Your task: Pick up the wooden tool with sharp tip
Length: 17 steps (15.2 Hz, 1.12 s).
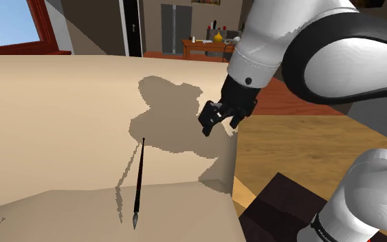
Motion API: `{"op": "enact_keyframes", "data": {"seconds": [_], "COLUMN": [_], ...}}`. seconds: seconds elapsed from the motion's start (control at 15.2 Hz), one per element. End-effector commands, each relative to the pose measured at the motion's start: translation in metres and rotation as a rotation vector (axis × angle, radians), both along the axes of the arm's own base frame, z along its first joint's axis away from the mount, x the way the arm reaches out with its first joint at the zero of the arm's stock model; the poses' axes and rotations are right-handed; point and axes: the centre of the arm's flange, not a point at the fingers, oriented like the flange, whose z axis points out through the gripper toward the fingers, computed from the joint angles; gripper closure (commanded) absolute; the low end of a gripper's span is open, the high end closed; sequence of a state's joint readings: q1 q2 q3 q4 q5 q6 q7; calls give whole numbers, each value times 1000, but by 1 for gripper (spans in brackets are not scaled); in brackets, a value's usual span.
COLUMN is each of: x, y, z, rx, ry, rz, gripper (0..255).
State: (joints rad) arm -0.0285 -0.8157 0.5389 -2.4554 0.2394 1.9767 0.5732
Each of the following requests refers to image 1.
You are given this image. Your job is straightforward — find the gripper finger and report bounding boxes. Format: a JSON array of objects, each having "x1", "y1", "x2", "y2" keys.
[
  {"x1": 197, "y1": 100, "x2": 228, "y2": 138},
  {"x1": 228, "y1": 113, "x2": 247, "y2": 130}
]

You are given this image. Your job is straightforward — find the dark thin paintbrush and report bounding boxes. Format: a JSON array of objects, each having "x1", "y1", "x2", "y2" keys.
[{"x1": 132, "y1": 137, "x2": 146, "y2": 231}]

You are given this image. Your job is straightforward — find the dark door with white frame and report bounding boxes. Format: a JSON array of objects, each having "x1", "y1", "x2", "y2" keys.
[{"x1": 119, "y1": 0, "x2": 144, "y2": 58}]

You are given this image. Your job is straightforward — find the beige sofa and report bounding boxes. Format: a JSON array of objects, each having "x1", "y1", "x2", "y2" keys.
[{"x1": 0, "y1": 54, "x2": 247, "y2": 242}]

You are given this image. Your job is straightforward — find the dark robot stand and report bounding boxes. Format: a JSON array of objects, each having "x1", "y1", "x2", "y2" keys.
[{"x1": 238, "y1": 172, "x2": 387, "y2": 242}]

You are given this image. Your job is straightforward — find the red framed window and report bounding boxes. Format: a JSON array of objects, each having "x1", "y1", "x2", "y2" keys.
[{"x1": 0, "y1": 0, "x2": 73, "y2": 56}]

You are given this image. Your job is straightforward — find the grey tall cabinet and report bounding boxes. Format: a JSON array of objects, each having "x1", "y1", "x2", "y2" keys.
[{"x1": 160, "y1": 3, "x2": 193, "y2": 56}]

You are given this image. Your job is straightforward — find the orange wooden table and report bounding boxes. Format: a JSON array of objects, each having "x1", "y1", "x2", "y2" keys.
[{"x1": 181, "y1": 32, "x2": 237, "y2": 63}]

